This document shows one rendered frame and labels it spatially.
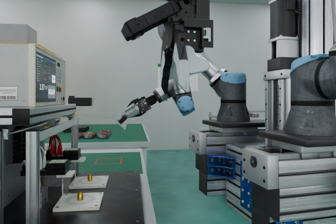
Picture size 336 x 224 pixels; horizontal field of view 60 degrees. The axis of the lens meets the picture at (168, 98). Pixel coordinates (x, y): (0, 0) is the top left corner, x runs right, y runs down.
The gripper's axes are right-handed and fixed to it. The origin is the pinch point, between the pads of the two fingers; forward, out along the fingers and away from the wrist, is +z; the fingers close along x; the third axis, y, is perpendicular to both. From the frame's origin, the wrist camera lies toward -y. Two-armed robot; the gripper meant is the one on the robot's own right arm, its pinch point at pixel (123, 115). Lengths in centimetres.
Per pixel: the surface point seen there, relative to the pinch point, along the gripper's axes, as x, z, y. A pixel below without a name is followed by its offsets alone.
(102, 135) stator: 11, 35, -138
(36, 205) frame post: 8, 30, 64
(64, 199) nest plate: 15, 31, 42
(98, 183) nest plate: 19.3, 21.9, 24.3
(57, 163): 2, 25, 46
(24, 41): -169, 93, -327
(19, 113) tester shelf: -16, 21, 66
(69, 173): 7, 24, 45
